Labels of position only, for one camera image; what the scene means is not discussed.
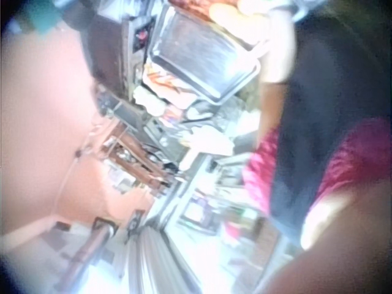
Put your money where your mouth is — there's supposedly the person's left hand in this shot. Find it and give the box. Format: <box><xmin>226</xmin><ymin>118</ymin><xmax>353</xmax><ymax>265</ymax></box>
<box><xmin>209</xmin><ymin>2</ymin><xmax>278</xmax><ymax>51</ymax></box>

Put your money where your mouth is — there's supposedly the rectangular metal tray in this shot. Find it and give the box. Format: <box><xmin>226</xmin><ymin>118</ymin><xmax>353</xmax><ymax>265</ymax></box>
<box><xmin>148</xmin><ymin>5</ymin><xmax>262</xmax><ymax>106</ymax></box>

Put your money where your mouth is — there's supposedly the plate with orange food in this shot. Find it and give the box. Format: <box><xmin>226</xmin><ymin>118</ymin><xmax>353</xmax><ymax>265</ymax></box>
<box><xmin>141</xmin><ymin>62</ymin><xmax>198</xmax><ymax>110</ymax></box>

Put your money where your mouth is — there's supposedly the dark wooden cabinet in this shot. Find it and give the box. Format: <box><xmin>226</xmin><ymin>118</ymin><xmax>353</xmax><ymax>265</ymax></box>
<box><xmin>81</xmin><ymin>14</ymin><xmax>154</xmax><ymax>104</ymax></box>

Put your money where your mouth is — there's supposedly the white cloth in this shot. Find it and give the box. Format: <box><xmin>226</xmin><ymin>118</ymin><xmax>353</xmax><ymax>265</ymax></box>
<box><xmin>180</xmin><ymin>126</ymin><xmax>235</xmax><ymax>169</ymax></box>

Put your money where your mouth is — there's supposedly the cluttered wooden shelf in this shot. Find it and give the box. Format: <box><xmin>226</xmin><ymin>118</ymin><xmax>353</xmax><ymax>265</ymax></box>
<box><xmin>91</xmin><ymin>131</ymin><xmax>175</xmax><ymax>194</ymax></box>

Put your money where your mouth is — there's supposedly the framed picture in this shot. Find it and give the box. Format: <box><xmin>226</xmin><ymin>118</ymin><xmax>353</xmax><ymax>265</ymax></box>
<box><xmin>179</xmin><ymin>191</ymin><xmax>223</xmax><ymax>235</ymax></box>

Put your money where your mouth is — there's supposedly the grey metal shutter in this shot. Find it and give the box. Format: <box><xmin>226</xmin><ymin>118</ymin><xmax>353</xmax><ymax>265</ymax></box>
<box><xmin>126</xmin><ymin>225</ymin><xmax>203</xmax><ymax>294</ymax></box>

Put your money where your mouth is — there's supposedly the brown wooden post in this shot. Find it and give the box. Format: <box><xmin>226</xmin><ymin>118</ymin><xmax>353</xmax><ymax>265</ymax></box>
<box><xmin>53</xmin><ymin>217</ymin><xmax>119</xmax><ymax>292</ymax></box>

